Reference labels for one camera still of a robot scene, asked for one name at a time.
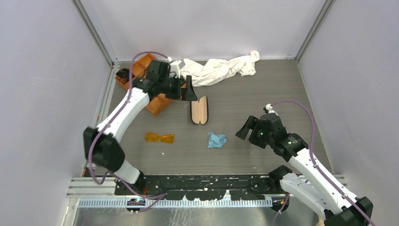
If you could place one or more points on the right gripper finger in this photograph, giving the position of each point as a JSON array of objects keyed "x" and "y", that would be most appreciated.
[
  {"x": 256, "y": 138},
  {"x": 248, "y": 125}
]

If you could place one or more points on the orange sunglasses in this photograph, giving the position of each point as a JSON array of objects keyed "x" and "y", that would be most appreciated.
[{"x": 153, "y": 137}]

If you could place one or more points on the black coiled item far left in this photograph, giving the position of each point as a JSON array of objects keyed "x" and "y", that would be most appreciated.
[{"x": 123, "y": 75}]

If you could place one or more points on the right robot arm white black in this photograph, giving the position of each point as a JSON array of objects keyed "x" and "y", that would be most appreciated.
[{"x": 322, "y": 192}]

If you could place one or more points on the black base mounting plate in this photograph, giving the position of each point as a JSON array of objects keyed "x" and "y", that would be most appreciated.
[{"x": 239, "y": 187}]

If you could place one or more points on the white crumpled cloth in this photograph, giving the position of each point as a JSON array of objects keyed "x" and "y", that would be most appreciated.
[{"x": 216, "y": 70}]

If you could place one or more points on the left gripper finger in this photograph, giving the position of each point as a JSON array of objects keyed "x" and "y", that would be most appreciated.
[
  {"x": 187, "y": 93},
  {"x": 178, "y": 82}
]

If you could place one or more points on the aluminium frame rail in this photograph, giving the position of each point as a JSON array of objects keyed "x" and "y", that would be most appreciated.
[{"x": 82, "y": 187}]

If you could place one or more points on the orange compartment tray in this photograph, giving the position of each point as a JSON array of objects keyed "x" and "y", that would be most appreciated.
[{"x": 156, "y": 103}]

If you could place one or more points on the blue cleaning cloth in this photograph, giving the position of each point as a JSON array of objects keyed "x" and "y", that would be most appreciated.
[{"x": 216, "y": 141}]

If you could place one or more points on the white slotted cable duct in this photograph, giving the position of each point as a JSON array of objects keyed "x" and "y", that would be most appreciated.
[{"x": 141, "y": 203}]

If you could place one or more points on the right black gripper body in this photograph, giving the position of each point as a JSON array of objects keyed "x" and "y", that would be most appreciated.
[{"x": 270, "y": 138}]

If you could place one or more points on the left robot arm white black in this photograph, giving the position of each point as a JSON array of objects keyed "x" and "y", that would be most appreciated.
[{"x": 102, "y": 143}]

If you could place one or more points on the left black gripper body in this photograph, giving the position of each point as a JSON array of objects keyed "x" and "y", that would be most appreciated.
[{"x": 171, "y": 88}]

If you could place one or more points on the black glasses case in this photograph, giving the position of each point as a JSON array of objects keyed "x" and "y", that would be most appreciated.
[{"x": 199, "y": 111}]

